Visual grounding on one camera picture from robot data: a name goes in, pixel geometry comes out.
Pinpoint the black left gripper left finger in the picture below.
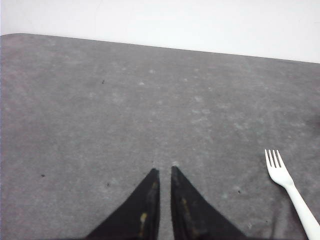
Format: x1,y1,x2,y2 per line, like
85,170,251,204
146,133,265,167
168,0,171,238
85,168,160,240

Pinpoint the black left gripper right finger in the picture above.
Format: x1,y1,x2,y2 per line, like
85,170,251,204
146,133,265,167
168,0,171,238
170,166,246,240

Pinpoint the white plastic fork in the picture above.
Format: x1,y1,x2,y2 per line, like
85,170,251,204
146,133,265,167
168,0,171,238
264,149,320,240

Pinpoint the grey table mat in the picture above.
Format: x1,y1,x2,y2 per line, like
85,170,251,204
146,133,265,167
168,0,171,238
0,33,320,240

